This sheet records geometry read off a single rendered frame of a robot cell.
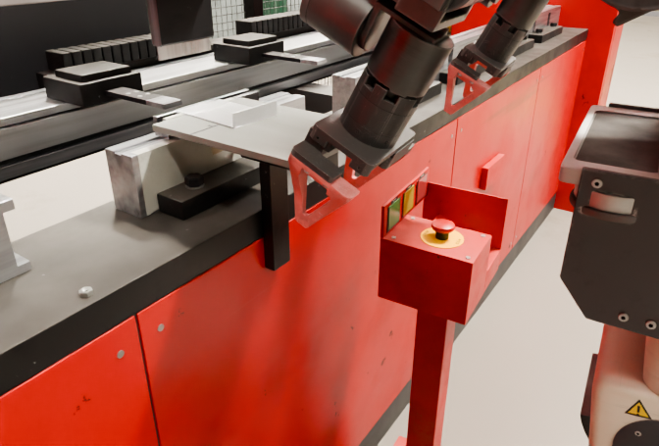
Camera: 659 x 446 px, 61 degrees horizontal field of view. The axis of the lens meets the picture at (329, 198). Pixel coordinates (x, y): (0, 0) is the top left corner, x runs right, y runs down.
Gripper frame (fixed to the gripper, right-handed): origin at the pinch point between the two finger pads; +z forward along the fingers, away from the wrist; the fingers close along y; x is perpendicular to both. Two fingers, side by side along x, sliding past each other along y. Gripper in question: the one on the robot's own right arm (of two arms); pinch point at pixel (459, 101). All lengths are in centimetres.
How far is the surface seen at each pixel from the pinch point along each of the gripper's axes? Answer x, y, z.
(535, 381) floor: 60, -57, 82
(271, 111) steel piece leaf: -19.2, 23.4, 8.4
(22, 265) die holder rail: -25, 57, 25
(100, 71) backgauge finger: -50, 25, 21
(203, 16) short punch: -35.6, 22.4, 2.8
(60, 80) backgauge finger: -54, 30, 24
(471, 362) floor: 42, -56, 91
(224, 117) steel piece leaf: -23.8, 27.4, 11.5
